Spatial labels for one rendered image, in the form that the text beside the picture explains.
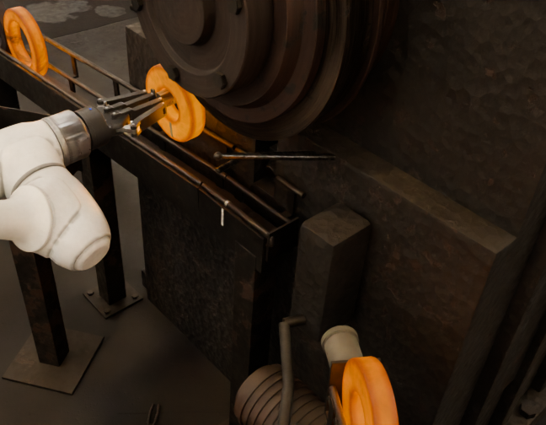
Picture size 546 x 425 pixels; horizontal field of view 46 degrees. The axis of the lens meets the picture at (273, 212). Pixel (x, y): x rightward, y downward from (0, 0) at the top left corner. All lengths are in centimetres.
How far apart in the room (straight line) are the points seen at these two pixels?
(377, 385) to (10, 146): 68
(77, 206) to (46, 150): 13
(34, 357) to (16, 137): 92
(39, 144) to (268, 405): 58
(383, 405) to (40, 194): 58
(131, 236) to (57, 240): 124
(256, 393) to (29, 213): 48
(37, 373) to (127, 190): 84
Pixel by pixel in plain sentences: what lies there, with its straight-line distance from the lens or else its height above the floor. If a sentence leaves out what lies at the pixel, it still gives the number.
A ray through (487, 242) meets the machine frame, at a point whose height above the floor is 87.
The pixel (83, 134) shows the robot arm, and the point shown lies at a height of 85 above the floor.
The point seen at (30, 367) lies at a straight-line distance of 192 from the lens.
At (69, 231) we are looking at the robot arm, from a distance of 102.
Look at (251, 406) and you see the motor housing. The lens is 116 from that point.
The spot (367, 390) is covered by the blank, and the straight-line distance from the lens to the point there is 87.
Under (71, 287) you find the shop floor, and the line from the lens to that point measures 211.
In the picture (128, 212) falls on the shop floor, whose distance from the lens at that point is 236.
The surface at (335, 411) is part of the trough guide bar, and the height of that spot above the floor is 68.
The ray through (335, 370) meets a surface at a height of 70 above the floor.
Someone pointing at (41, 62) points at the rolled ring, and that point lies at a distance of 186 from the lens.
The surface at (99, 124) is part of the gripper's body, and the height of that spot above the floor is 86.
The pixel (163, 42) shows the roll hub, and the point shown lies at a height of 103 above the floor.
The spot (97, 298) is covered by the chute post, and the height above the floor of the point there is 1.
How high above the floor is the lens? 147
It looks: 39 degrees down
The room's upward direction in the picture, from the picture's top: 5 degrees clockwise
